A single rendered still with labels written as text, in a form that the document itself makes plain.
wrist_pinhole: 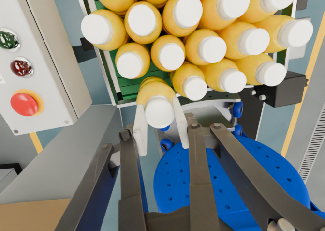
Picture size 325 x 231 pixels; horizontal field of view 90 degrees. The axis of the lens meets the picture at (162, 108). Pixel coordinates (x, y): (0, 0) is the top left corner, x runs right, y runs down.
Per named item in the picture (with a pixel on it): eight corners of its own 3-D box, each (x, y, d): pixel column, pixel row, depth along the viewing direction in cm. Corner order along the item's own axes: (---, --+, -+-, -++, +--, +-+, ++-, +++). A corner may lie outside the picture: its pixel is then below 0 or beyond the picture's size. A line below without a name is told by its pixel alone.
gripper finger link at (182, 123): (179, 123, 15) (187, 122, 15) (171, 97, 21) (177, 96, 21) (183, 149, 16) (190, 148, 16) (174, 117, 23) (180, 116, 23)
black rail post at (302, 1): (269, 16, 40) (295, 12, 33) (270, 2, 39) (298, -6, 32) (278, 15, 40) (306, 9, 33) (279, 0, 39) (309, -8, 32)
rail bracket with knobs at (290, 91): (243, 96, 49) (266, 110, 39) (244, 72, 46) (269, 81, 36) (276, 89, 48) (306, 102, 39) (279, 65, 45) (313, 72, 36)
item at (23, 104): (22, 115, 25) (17, 118, 24) (10, 94, 24) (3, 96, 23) (45, 111, 25) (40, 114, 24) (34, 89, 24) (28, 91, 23)
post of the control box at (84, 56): (123, 46, 124) (45, 72, 32) (121, 40, 122) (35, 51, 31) (128, 45, 124) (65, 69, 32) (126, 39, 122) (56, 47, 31)
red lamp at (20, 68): (19, 76, 23) (12, 78, 22) (10, 60, 22) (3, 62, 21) (34, 73, 23) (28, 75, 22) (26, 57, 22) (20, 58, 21)
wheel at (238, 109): (232, 120, 43) (240, 121, 42) (232, 104, 41) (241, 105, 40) (236, 112, 46) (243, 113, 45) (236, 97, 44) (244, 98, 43)
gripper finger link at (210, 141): (191, 139, 14) (227, 133, 14) (182, 113, 18) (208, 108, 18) (193, 153, 14) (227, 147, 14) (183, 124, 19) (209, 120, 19)
